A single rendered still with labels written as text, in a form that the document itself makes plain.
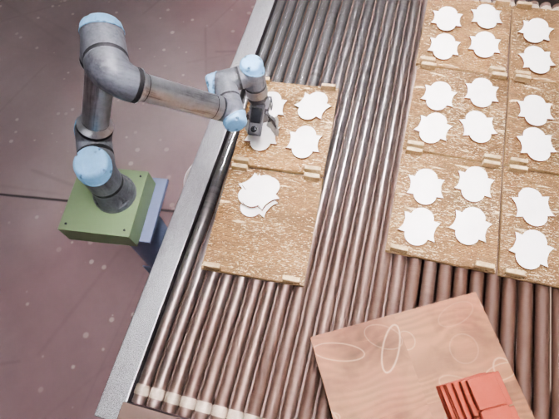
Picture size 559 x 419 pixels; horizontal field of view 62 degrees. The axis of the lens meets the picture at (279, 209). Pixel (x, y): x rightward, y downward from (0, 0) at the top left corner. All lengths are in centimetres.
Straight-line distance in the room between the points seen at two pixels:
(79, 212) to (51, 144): 162
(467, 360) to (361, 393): 31
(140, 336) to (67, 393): 114
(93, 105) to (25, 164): 188
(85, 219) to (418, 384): 121
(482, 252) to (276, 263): 67
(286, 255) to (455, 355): 59
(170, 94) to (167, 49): 226
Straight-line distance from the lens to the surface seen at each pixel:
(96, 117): 158
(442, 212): 168
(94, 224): 176
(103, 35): 136
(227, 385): 151
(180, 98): 137
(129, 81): 130
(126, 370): 160
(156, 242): 200
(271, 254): 157
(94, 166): 159
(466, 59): 212
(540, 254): 171
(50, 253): 298
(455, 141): 185
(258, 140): 178
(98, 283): 278
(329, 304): 153
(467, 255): 164
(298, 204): 164
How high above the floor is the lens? 239
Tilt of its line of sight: 63 degrees down
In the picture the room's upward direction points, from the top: 9 degrees counter-clockwise
